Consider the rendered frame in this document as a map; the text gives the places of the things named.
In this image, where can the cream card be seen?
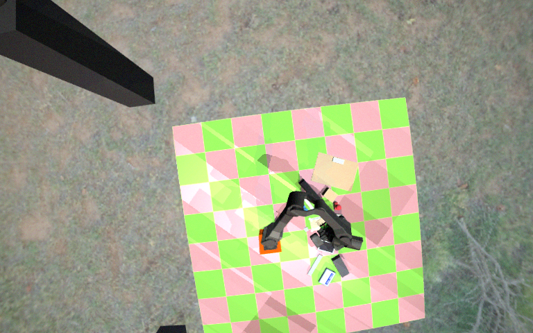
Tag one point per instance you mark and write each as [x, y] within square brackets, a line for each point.
[315, 223]

